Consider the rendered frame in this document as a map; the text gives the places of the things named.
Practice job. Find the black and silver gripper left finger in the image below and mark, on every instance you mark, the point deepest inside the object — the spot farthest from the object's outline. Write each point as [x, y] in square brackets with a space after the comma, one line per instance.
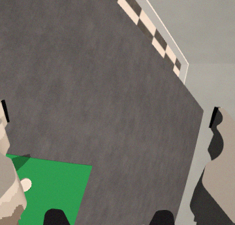
[12, 197]

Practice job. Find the beige round disc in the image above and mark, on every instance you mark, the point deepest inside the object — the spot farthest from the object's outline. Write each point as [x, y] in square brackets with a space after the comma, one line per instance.
[26, 183]

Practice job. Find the green felt mat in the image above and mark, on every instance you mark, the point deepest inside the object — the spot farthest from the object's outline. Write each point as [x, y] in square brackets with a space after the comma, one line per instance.
[54, 185]

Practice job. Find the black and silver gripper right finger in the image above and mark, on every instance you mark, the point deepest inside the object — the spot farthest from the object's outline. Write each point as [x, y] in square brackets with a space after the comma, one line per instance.
[213, 200]

